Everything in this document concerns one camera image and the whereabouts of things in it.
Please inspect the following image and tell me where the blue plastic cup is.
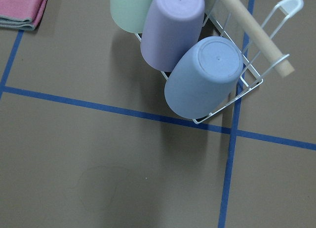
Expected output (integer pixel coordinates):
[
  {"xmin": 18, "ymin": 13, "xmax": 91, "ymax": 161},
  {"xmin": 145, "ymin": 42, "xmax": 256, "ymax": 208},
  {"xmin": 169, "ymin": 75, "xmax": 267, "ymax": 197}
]
[{"xmin": 164, "ymin": 36, "xmax": 243, "ymax": 119}]

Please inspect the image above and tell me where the purple plastic cup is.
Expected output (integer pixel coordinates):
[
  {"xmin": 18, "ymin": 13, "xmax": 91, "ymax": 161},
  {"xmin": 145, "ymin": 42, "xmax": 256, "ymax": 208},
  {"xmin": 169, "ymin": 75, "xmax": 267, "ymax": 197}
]
[{"xmin": 140, "ymin": 0, "xmax": 205, "ymax": 72}]

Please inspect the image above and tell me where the green plastic cup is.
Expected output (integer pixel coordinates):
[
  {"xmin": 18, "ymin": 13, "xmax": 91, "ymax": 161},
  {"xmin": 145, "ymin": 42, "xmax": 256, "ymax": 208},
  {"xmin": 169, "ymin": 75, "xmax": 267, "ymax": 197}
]
[{"xmin": 110, "ymin": 0, "xmax": 152, "ymax": 34}]

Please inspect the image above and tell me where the grey folded cloth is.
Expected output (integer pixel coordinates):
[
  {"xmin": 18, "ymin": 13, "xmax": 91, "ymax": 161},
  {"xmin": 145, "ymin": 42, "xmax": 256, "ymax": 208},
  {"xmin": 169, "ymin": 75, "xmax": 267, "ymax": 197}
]
[{"xmin": 0, "ymin": 15, "xmax": 37, "ymax": 31}]

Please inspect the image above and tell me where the pink folded cloth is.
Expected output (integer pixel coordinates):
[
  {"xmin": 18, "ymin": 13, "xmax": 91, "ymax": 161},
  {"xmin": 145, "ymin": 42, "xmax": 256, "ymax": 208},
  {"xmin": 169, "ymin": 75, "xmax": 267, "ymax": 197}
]
[{"xmin": 0, "ymin": 0, "xmax": 47, "ymax": 28}]

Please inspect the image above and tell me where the white wire cup rack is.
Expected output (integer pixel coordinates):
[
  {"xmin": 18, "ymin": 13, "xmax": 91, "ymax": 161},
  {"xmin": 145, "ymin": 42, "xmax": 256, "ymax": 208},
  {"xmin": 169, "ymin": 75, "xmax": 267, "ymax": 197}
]
[{"xmin": 134, "ymin": 0, "xmax": 305, "ymax": 125}]

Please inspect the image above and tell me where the wooden rack handle rod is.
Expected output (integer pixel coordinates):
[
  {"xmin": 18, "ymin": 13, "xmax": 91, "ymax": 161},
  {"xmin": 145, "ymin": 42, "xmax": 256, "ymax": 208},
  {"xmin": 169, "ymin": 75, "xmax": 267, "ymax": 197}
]
[{"xmin": 220, "ymin": 0, "xmax": 283, "ymax": 64}]

